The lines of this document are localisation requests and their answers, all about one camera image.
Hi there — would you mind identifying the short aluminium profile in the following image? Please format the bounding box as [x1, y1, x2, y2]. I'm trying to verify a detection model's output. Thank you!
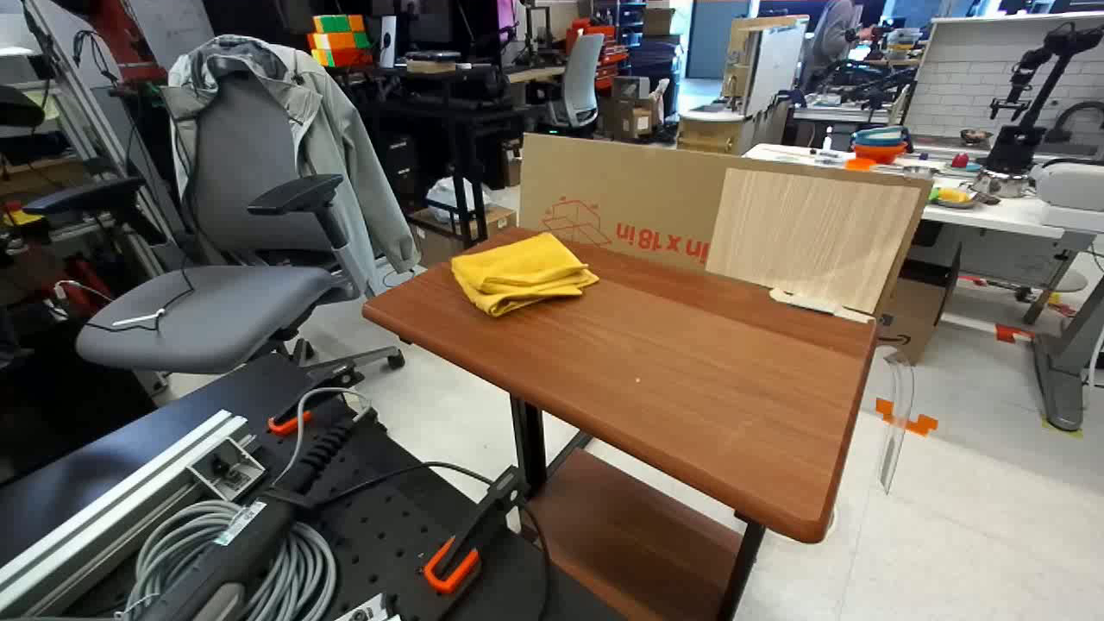
[182, 432, 269, 499]

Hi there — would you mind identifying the white background office chair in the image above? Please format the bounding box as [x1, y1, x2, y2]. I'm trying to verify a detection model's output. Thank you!
[554, 31, 611, 131]

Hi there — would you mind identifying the white pegboard panel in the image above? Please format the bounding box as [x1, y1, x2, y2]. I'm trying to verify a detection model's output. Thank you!
[901, 11, 1104, 153]

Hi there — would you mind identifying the black robot stand top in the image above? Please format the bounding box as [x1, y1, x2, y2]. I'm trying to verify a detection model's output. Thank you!
[0, 349, 554, 621]

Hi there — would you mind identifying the yellow terry towel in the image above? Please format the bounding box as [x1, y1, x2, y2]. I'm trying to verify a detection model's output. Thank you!
[447, 230, 602, 319]

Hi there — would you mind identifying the long aluminium rail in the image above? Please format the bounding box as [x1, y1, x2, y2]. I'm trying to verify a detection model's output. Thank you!
[0, 407, 251, 617]

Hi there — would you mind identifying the gray office chair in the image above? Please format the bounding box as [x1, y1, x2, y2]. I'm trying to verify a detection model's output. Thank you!
[73, 66, 407, 401]

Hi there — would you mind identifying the gray cable bundle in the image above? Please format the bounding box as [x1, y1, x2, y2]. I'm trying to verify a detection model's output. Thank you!
[113, 495, 340, 621]

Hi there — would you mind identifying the orange round disc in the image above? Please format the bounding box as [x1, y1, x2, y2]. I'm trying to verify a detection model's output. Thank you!
[850, 127, 911, 167]

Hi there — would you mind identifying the small brown cardboard box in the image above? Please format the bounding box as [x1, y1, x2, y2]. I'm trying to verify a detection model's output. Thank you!
[876, 271, 953, 367]

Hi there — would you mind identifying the light wooden panel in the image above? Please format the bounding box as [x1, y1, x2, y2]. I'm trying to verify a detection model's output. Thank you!
[704, 158, 932, 323]

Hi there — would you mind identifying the black metal table frame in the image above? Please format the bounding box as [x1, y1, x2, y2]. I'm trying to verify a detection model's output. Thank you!
[506, 392, 771, 621]

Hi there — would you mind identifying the black clamp with orange grip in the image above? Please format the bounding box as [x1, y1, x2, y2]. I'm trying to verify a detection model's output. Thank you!
[422, 461, 529, 600]
[265, 384, 355, 441]

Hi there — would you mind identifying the colourful stacked cube box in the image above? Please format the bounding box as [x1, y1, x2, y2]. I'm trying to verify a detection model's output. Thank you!
[306, 11, 377, 68]

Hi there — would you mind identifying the white table with gray legs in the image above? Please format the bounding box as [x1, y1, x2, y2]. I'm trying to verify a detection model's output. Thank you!
[742, 142, 1104, 433]

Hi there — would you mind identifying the gray jacket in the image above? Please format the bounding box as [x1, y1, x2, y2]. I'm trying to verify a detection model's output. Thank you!
[167, 31, 424, 295]

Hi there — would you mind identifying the wooden lower table shelf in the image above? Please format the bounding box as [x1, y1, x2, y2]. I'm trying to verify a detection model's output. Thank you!
[520, 445, 752, 621]

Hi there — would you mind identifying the black background desk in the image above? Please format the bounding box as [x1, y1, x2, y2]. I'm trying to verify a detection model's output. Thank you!
[367, 61, 520, 253]

